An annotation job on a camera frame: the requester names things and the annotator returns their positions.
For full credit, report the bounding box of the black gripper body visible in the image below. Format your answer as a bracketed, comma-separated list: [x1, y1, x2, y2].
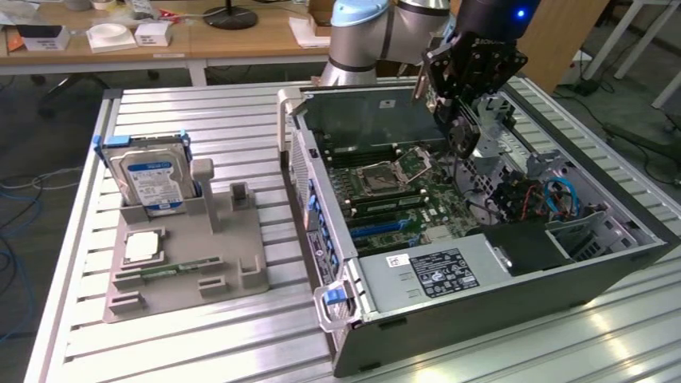
[455, 0, 546, 53]

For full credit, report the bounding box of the green graphics card with fan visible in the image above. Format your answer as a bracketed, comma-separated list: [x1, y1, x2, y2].
[415, 59, 484, 160]

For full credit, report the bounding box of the wooden cabinet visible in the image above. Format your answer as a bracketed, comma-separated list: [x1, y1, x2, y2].
[519, 0, 612, 96]

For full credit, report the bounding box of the perforated metal drive cage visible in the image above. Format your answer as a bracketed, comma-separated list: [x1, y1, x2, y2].
[463, 93, 539, 192]

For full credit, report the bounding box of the black power adapter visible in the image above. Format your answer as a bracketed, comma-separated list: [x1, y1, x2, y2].
[570, 78, 602, 97]

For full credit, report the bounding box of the silver socket cover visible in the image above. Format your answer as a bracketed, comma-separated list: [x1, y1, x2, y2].
[394, 145, 434, 176]

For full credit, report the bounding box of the folded white cardboard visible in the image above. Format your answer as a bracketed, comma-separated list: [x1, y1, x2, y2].
[288, 15, 335, 49]

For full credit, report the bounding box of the brown cardboard box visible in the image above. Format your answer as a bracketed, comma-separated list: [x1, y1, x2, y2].
[307, 0, 342, 26]

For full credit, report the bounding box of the CPU socket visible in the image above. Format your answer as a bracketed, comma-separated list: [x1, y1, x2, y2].
[355, 162, 410, 192]

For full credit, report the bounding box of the black floor stand base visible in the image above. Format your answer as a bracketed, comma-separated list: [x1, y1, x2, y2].
[600, 119, 681, 159]

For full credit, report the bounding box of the green motherboard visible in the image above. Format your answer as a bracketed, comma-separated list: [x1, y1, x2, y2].
[314, 135, 480, 256]

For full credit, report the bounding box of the green RAM stick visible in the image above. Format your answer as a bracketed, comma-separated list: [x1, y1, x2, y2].
[139, 257, 223, 277]
[351, 195, 427, 216]

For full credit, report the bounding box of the wooden desk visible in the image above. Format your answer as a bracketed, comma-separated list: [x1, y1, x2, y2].
[188, 0, 347, 87]
[0, 0, 194, 87]

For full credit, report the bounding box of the long PCIe expansion slot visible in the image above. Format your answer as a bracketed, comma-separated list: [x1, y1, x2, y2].
[351, 221, 415, 239]
[348, 215, 422, 233]

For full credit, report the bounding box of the black lamp base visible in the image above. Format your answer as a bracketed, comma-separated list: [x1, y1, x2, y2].
[204, 0, 262, 30]

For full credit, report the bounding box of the black plastic shroud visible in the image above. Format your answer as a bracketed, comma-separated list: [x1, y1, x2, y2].
[487, 223, 579, 278]

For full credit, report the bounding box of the grey metal disk bay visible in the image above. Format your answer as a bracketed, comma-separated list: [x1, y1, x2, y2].
[546, 211, 640, 264]

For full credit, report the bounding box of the black regulatory label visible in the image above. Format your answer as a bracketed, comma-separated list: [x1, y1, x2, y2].
[307, 230, 327, 259]

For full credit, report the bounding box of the grey power supply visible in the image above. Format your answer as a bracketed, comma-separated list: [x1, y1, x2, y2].
[354, 233, 515, 314]

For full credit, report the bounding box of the white labelled box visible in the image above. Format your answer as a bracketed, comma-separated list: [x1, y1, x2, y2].
[134, 20, 175, 48]

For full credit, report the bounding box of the hard disk with blue rails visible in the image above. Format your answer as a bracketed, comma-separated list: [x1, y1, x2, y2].
[92, 129, 194, 219]

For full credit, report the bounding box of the white round holder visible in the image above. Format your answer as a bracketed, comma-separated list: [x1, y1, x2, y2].
[84, 22, 140, 53]

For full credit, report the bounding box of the black open PC case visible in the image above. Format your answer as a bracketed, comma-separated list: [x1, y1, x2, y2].
[276, 75, 681, 378]

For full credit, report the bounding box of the grey parts rack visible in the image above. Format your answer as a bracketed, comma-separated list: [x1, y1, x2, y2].
[103, 157, 271, 324]

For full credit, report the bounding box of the black office chair base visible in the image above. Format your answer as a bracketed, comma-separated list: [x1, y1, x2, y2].
[31, 71, 162, 119]

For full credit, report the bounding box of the silver CPU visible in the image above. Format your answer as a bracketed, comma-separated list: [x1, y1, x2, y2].
[124, 231, 162, 263]

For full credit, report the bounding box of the black and white box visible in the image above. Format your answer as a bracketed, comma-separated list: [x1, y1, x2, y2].
[14, 24, 71, 52]

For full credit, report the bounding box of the black wire bundle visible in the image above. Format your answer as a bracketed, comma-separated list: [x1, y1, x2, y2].
[487, 173, 542, 224]

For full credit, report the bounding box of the thin red wire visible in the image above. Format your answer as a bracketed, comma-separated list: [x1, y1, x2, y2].
[523, 182, 540, 217]

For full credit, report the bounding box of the blue data wire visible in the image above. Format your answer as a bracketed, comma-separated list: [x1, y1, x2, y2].
[542, 175, 584, 219]

